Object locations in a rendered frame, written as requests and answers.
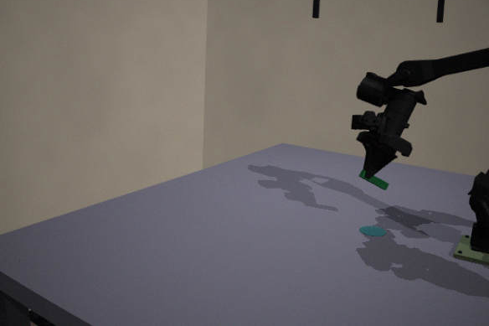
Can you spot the teal flat circle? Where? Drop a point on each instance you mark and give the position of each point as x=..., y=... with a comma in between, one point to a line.
x=372, y=230

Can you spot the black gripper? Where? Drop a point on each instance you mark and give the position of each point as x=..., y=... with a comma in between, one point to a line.
x=379, y=155

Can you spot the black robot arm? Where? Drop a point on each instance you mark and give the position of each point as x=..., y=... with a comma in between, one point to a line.
x=412, y=73

